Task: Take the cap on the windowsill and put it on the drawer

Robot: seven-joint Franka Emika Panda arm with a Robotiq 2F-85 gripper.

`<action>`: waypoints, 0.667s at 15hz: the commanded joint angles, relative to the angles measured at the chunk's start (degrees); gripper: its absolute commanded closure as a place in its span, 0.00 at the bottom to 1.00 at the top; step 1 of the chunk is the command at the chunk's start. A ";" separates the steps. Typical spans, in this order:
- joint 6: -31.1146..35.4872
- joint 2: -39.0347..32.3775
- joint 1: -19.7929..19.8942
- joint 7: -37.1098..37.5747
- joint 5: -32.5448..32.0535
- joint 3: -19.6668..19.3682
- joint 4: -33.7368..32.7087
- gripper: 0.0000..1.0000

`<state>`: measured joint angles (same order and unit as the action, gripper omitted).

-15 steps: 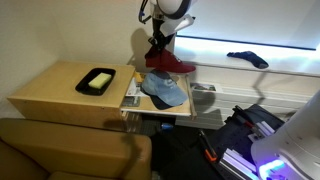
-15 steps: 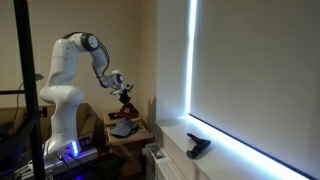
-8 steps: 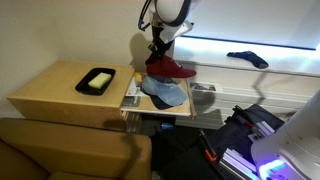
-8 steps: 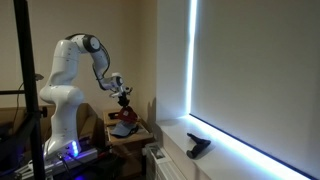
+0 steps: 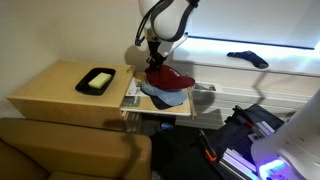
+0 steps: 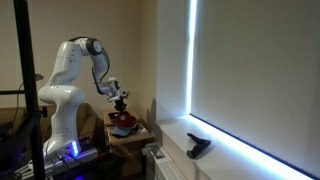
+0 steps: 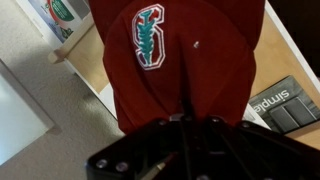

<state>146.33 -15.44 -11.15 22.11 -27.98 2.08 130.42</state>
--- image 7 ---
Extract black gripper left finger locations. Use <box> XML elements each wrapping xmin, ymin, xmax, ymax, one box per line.
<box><xmin>178</xmin><ymin>98</ymin><xmax>188</xmax><ymax>122</ymax></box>

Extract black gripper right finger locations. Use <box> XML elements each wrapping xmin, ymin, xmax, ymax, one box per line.
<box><xmin>187</xmin><ymin>99</ymin><xmax>198</xmax><ymax>122</ymax></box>

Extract red cap with tree logo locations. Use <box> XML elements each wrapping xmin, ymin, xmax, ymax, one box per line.
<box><xmin>87</xmin><ymin>0</ymin><xmax>267</xmax><ymax>135</ymax></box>

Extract wooden pull-out drawer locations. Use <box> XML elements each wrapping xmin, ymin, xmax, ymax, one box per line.
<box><xmin>47</xmin><ymin>0</ymin><xmax>320</xmax><ymax>151</ymax></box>

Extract white printed paper sheets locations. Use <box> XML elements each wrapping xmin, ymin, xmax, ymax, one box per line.
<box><xmin>242</xmin><ymin>103</ymin><xmax>272</xmax><ymax>130</ymax></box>

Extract black remote calculator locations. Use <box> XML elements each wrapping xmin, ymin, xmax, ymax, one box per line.
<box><xmin>248</xmin><ymin>75</ymin><xmax>320</xmax><ymax>135</ymax></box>

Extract flyer with green red print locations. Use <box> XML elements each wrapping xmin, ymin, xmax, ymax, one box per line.
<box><xmin>28</xmin><ymin>0</ymin><xmax>84</xmax><ymax>44</ymax></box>

